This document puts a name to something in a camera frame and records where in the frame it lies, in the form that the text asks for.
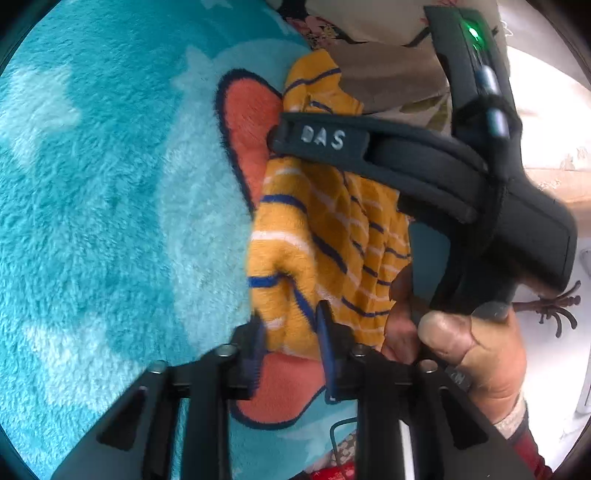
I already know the dark brown branched wall decor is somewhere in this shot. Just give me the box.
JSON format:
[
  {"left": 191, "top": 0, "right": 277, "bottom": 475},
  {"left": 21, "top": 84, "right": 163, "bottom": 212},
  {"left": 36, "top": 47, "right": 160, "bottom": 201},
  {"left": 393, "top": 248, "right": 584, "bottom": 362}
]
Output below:
[{"left": 512, "top": 281, "right": 581, "bottom": 339}]

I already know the leaf print pillow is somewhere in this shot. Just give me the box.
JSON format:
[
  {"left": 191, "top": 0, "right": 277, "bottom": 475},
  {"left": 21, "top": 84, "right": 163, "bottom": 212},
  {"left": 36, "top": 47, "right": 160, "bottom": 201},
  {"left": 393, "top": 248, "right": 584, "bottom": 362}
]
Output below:
[{"left": 330, "top": 28, "right": 455, "bottom": 134}]

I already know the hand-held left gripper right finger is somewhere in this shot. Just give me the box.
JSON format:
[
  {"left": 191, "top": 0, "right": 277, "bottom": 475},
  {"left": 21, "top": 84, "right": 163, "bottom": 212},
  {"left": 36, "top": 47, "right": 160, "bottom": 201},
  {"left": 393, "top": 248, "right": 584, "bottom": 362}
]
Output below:
[{"left": 315, "top": 301, "right": 536, "bottom": 480}]

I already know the teal printed fleece blanket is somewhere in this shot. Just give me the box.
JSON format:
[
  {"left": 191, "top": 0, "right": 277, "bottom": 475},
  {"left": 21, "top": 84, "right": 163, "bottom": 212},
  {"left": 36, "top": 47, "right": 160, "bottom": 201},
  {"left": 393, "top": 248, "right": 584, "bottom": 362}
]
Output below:
[{"left": 0, "top": 0, "right": 361, "bottom": 480}]

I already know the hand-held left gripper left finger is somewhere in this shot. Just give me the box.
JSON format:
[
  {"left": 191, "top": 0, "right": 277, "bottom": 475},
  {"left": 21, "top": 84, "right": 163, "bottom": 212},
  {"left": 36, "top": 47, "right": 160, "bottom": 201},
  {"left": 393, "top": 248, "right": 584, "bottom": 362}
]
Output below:
[{"left": 51, "top": 314, "right": 267, "bottom": 480}]

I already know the person's right hand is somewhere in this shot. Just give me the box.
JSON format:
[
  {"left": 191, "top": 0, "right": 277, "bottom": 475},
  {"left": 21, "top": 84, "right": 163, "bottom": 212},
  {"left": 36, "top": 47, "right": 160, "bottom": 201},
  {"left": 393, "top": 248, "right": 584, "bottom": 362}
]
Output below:
[{"left": 381, "top": 263, "right": 529, "bottom": 425}]

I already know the red packet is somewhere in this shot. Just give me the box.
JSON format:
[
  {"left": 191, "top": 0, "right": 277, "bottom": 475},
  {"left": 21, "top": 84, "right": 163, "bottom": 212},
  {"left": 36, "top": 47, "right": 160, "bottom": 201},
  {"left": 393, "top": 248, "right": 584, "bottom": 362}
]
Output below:
[{"left": 308, "top": 462, "right": 357, "bottom": 480}]

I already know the black cable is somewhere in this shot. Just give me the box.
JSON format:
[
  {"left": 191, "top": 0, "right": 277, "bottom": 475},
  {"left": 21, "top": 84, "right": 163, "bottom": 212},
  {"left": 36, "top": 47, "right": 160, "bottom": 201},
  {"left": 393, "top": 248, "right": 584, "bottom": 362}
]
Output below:
[{"left": 329, "top": 416, "right": 358, "bottom": 467}]

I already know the yellow striped sweater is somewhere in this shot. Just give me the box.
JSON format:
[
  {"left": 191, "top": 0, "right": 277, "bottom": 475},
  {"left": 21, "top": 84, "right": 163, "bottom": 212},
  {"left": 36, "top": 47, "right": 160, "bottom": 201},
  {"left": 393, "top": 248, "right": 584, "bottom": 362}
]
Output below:
[{"left": 247, "top": 48, "right": 414, "bottom": 361}]

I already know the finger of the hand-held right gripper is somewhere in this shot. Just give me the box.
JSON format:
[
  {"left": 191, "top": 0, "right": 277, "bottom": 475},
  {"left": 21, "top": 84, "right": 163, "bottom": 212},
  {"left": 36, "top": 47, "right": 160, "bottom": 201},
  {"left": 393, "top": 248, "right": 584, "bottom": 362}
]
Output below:
[{"left": 268, "top": 112, "right": 491, "bottom": 223}]

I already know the person's right forearm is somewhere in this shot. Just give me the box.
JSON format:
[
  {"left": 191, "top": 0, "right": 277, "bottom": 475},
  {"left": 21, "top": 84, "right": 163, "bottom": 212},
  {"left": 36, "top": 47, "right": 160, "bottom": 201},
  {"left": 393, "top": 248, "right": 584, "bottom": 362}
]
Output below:
[{"left": 492, "top": 401, "right": 555, "bottom": 480}]

